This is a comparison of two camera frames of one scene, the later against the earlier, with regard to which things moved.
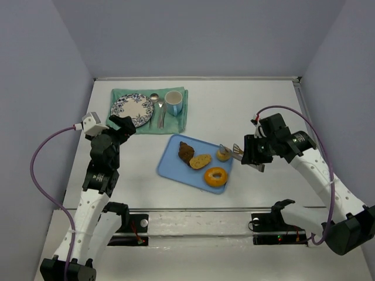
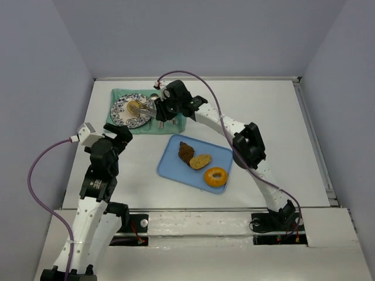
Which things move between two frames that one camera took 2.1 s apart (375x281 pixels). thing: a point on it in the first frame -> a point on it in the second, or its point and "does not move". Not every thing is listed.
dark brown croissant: (186, 152) does not move
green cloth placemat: (162, 121) does not move
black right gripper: (249, 150) -> (161, 109)
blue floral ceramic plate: (138, 106) does not move
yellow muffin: (222, 157) -> (132, 103)
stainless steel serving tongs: (237, 153) -> (139, 108)
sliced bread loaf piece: (200, 161) does not move
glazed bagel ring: (215, 181) does not move
